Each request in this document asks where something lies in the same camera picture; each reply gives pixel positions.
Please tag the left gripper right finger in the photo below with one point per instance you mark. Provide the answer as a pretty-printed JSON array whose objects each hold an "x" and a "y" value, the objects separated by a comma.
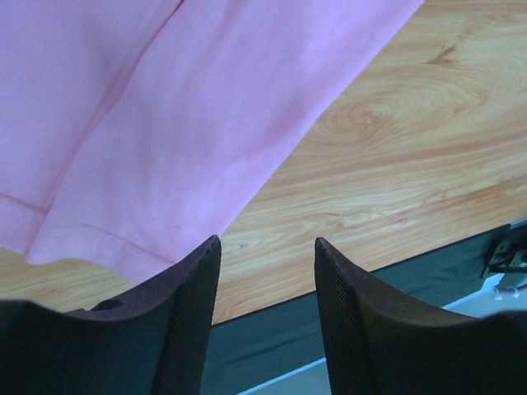
[{"x": 379, "y": 340}]

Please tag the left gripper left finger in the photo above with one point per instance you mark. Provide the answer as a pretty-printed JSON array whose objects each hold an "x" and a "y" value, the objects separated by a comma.
[{"x": 151, "y": 339}]

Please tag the pink t shirt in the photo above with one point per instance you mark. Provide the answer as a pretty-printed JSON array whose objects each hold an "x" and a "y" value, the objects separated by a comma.
[{"x": 131, "y": 131}]

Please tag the aluminium front rail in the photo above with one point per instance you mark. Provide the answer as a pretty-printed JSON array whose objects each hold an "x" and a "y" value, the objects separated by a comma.
[{"x": 473, "y": 296}]

